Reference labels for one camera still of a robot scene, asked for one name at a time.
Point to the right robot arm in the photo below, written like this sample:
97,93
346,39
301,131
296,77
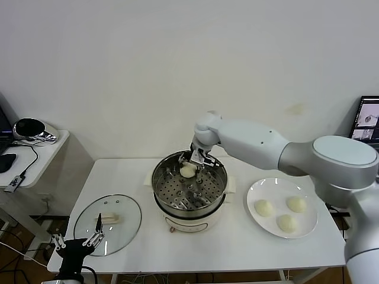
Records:
251,139

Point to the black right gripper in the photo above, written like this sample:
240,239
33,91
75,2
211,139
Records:
209,158

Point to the grey usb hub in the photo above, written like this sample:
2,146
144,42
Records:
13,184

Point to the cream electric cooker pot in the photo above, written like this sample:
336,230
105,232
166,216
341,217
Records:
189,222

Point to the black computer mouse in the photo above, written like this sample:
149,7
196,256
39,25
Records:
7,162

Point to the white steamed baozi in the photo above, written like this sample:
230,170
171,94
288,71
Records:
264,208
297,204
286,224
188,172

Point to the grey laptop showing camera views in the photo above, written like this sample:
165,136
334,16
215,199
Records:
368,118

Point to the white wall socket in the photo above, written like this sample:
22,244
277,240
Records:
46,198

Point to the white round plate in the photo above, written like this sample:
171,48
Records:
309,220

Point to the stainless steel steamer basket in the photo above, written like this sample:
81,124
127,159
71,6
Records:
174,189

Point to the white side table with headset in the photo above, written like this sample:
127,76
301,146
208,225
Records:
47,154

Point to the dark laptop with grey lid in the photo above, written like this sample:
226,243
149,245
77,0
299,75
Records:
4,124

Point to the chrome and black headset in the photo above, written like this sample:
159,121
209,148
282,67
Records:
29,128

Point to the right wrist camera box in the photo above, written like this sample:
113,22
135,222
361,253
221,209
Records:
197,156

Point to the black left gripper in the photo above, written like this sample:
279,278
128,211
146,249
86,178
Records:
72,254

